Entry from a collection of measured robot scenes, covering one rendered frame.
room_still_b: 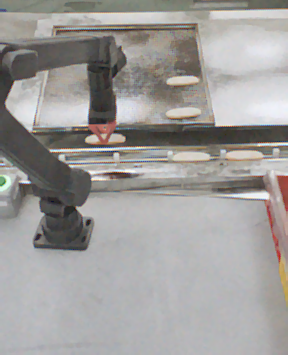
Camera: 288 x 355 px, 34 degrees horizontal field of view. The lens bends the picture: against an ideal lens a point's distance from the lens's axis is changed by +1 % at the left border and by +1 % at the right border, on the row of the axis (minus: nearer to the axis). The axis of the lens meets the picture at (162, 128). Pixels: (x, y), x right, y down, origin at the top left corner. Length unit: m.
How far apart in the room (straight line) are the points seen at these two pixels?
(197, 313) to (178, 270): 0.10
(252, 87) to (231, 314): 0.72
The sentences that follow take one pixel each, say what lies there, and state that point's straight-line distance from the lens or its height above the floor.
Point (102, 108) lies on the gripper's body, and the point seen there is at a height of 1.03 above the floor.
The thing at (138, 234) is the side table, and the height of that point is 0.82.
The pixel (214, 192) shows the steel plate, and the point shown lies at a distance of 1.20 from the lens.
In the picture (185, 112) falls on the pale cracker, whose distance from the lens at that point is 1.33.
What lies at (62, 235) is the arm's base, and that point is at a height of 0.86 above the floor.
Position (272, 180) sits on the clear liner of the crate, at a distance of 1.10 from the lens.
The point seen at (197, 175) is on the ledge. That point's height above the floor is 0.86.
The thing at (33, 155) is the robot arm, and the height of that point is 1.12.
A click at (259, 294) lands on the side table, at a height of 0.82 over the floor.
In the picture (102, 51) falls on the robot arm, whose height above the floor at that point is 1.19.
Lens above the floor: 1.62
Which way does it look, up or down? 35 degrees down
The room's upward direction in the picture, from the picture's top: straight up
